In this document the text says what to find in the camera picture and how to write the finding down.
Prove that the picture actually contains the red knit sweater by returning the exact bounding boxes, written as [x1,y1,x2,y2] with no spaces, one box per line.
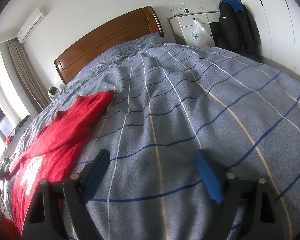
[7,90,114,231]

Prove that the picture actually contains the dark clothes on cabinet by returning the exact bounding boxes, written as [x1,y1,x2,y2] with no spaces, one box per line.
[14,115,30,134]

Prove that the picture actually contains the white window-side cabinet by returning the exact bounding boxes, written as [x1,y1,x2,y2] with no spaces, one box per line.
[0,115,32,168]

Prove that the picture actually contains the red item on cabinet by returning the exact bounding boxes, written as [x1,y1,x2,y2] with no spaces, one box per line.
[5,135,14,146]

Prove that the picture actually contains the beige curtain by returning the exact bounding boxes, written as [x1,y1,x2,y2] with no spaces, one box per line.
[7,38,51,113]

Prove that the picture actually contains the white round fan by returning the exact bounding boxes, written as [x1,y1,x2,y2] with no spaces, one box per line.
[48,86,60,101]

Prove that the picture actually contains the white air conditioner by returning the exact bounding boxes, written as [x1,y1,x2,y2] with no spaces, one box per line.
[17,7,47,43]

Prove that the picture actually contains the black and blue jacket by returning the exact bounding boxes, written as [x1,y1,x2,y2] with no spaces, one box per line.
[219,0,261,61]

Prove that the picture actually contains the white plastic bag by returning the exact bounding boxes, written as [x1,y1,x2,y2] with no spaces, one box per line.
[192,18,215,47]

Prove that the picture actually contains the white wardrobe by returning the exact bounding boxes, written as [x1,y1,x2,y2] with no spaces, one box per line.
[241,0,300,75]

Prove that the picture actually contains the white nightstand dresser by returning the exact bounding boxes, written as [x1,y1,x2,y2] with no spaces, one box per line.
[168,11,222,47]

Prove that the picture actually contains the brown wooden headboard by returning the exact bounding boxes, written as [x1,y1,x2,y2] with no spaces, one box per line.
[54,5,164,85]

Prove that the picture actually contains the small bottle on nightstand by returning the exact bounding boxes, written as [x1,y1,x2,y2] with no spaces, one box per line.
[182,3,190,14]

